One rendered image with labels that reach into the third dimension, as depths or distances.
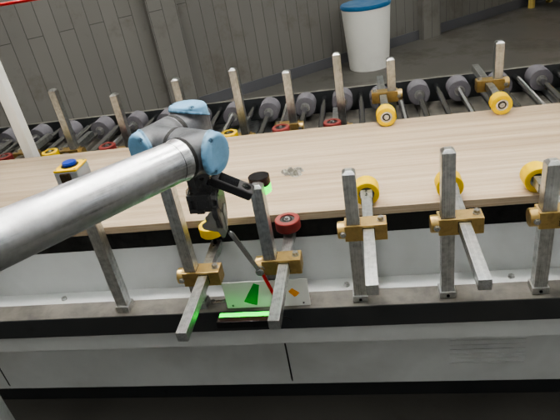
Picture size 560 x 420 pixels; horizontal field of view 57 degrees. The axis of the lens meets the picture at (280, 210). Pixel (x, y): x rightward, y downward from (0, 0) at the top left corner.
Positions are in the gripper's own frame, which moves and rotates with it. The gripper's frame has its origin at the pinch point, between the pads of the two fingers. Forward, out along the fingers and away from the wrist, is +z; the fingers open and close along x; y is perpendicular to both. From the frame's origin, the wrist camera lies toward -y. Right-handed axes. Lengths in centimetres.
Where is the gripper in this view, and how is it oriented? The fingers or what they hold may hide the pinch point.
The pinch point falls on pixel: (226, 232)
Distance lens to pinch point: 141.4
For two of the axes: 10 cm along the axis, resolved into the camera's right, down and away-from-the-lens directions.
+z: 1.4, 8.6, 4.9
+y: -9.8, 0.7, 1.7
